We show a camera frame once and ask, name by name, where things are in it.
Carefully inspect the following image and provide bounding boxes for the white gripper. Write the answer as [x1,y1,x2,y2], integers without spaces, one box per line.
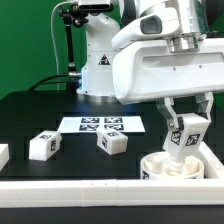
[112,6,224,131]

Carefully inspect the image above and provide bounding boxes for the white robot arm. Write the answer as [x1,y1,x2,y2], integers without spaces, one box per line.
[78,0,224,130]

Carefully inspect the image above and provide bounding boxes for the white marker sheet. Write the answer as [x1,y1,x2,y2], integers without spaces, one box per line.
[58,116,145,133]

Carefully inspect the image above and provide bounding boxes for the white front fence bar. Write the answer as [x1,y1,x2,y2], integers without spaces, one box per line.
[0,179,224,208]

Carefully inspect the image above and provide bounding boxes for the white left fence bar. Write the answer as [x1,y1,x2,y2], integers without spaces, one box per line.
[0,144,9,171]

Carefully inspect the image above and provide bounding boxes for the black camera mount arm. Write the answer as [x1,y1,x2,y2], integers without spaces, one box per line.
[59,4,88,94]

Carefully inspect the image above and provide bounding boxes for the black cables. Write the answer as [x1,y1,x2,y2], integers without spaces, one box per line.
[27,73,73,92]

